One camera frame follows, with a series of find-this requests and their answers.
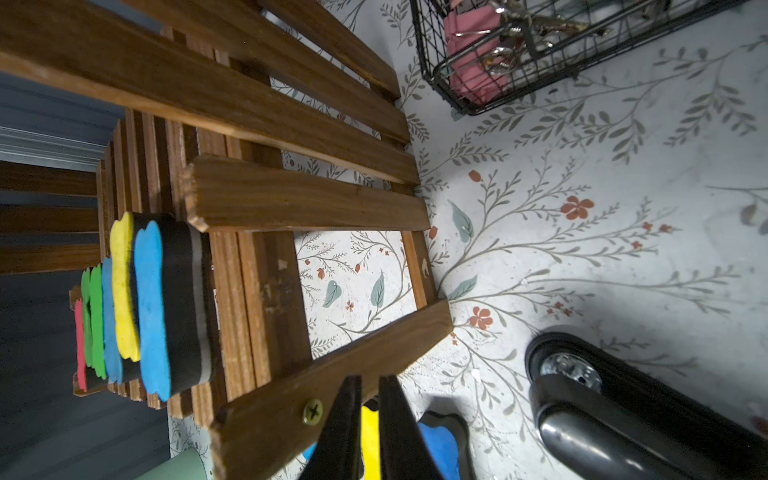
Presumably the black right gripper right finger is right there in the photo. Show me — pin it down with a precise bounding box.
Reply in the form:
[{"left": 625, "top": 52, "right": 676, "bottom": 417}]
[{"left": 379, "top": 376, "right": 443, "bottom": 480}]

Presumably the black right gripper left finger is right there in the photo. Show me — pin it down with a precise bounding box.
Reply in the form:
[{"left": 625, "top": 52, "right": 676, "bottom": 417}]
[{"left": 299, "top": 376, "right": 363, "bottom": 480}]

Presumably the blue eraser shelf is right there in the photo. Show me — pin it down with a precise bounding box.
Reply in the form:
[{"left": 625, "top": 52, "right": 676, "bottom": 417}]
[{"left": 101, "top": 257, "right": 125, "bottom": 385}]

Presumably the blue eraser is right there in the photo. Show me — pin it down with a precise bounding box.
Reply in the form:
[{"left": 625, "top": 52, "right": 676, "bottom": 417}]
[
  {"left": 418, "top": 411, "right": 477, "bottom": 480},
  {"left": 133, "top": 216, "right": 218, "bottom": 402}
]

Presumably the wooden two-tier shelf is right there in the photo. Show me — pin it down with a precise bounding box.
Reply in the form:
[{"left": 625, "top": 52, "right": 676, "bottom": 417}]
[{"left": 1, "top": 1, "right": 453, "bottom": 479}]

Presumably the yellow eraser shelf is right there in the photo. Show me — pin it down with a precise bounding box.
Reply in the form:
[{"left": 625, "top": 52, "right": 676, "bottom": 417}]
[{"left": 110, "top": 212, "right": 141, "bottom": 362}]

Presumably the red eraser lower shelf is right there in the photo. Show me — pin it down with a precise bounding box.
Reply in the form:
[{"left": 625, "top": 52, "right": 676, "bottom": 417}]
[{"left": 74, "top": 299, "right": 87, "bottom": 394}]

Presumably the green pen cup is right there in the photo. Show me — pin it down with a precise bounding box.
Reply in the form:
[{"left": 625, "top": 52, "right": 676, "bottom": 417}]
[{"left": 136, "top": 449, "right": 207, "bottom": 480}]

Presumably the black stapler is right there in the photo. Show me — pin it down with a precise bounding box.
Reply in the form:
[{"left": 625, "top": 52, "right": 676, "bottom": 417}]
[{"left": 525, "top": 331, "right": 767, "bottom": 479}]

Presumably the silver binder clip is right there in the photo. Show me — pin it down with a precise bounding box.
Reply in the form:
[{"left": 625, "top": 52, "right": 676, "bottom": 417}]
[{"left": 479, "top": 1, "right": 591, "bottom": 76}]

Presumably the black wire desk organizer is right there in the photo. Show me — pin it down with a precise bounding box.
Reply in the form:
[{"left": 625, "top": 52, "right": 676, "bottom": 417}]
[{"left": 410, "top": 1, "right": 737, "bottom": 115}]

